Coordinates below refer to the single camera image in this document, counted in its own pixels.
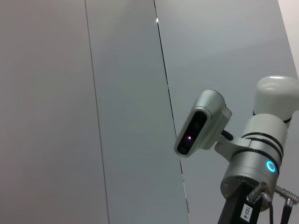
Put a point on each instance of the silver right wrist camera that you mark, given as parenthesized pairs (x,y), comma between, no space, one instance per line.
(205,121)

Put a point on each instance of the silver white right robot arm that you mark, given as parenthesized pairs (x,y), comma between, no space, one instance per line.
(257,151)

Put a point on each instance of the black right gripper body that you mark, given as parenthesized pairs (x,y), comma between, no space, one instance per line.
(233,210)

